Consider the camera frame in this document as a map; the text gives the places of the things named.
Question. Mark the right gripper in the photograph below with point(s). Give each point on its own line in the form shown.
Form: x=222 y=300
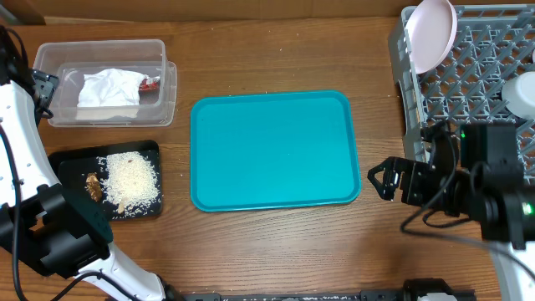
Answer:
x=413 y=171

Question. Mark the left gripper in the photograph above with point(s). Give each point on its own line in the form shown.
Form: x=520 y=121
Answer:
x=47 y=84

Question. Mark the white napkin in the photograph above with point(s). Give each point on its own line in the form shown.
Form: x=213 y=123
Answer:
x=111 y=88

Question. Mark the red sauce packet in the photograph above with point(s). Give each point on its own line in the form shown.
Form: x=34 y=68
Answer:
x=149 y=84

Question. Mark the large white dinner plate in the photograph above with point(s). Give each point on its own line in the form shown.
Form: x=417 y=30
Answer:
x=431 y=30

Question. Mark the grey ceramic bowl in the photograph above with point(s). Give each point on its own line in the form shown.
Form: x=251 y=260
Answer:
x=519 y=95

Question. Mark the brown food scrap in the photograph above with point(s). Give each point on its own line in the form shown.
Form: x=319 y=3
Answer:
x=92 y=186

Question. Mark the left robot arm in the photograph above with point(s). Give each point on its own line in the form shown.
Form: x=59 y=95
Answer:
x=48 y=228

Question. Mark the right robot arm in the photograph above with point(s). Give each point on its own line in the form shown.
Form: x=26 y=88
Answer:
x=470 y=191

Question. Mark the grey dishwasher rack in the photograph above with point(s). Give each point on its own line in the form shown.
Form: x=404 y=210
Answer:
x=494 y=43

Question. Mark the clear plastic storage bin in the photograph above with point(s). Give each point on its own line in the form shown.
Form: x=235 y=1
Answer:
x=70 y=61

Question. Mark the teal serving tray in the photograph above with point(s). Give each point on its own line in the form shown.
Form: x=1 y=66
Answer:
x=269 y=151

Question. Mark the black plastic tray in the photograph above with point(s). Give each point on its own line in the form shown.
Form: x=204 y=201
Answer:
x=73 y=166

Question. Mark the pile of white rice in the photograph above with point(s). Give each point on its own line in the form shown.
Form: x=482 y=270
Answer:
x=131 y=184

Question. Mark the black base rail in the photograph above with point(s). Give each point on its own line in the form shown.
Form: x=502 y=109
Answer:
x=421 y=289

